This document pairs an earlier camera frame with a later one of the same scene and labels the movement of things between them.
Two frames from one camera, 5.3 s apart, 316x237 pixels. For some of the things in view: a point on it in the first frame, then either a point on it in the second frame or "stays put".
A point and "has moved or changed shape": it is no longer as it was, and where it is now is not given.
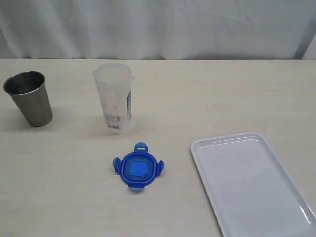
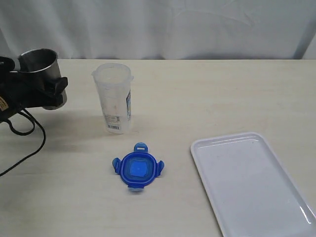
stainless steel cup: x=29 y=90 has moved or changed shape
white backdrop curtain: x=157 y=29 stays put
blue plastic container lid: x=139 y=168 stays put
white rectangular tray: x=250 y=192 stays put
